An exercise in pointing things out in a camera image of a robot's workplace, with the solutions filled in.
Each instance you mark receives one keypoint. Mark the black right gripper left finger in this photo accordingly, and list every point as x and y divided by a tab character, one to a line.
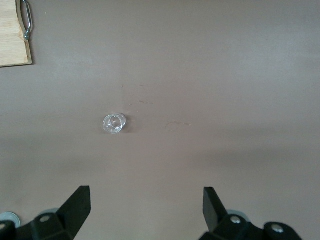
75	212

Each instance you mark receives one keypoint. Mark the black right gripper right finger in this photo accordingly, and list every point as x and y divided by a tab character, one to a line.
212	212

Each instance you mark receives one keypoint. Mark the clear glass measuring cup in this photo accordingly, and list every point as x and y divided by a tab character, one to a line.
112	123

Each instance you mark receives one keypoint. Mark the brown table cover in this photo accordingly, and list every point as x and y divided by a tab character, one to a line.
175	75

